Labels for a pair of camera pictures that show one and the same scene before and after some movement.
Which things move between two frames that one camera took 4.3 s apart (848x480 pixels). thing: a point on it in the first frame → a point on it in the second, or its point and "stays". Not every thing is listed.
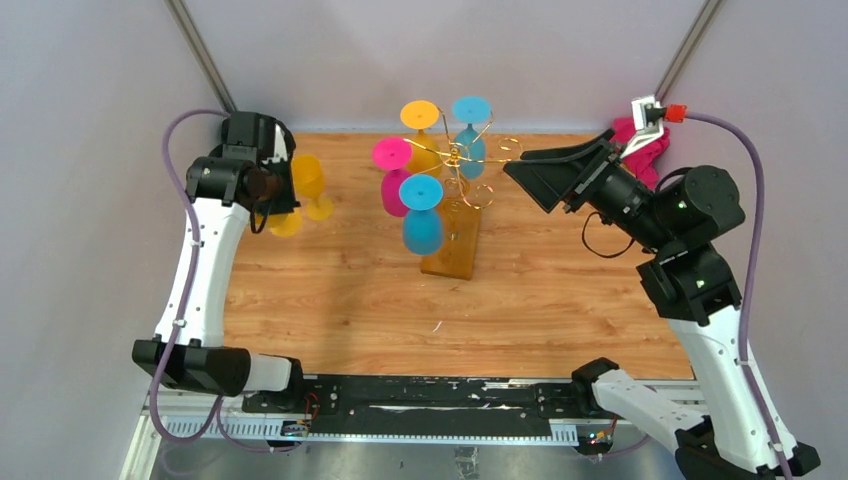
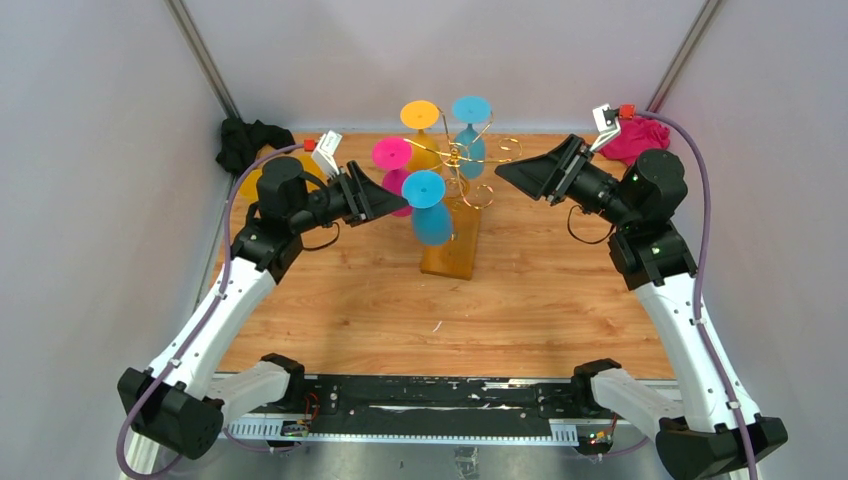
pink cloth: (644, 161) stays
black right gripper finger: (545, 181) stays
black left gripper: (286, 201) → (363, 198)
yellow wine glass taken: (309, 177) stays
